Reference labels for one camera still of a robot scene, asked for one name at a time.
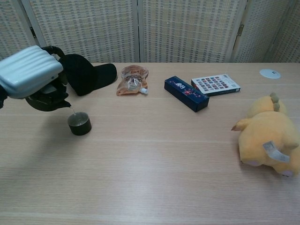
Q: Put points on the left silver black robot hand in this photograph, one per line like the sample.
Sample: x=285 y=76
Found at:
x=25 y=70

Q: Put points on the black teapot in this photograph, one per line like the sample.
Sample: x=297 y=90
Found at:
x=47 y=104

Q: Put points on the dark ceramic cup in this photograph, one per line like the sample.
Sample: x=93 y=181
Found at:
x=80 y=127

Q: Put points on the brass screen hinge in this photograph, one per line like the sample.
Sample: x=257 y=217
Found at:
x=32 y=32
x=241 y=30

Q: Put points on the black baseball cap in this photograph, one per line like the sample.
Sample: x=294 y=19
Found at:
x=89 y=75

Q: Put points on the woven folding screen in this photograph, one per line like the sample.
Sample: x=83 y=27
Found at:
x=93 y=30

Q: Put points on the orange spouted drink pouch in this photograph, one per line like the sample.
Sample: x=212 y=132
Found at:
x=131 y=80

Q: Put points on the dark blue long box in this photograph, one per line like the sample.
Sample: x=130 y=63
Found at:
x=187 y=93

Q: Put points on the white box with picture grid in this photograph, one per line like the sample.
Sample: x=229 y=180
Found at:
x=214 y=84

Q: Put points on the white round table grommet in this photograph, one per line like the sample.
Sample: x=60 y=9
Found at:
x=269 y=73

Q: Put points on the yellow plush duck toy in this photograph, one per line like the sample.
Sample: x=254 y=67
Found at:
x=267 y=133

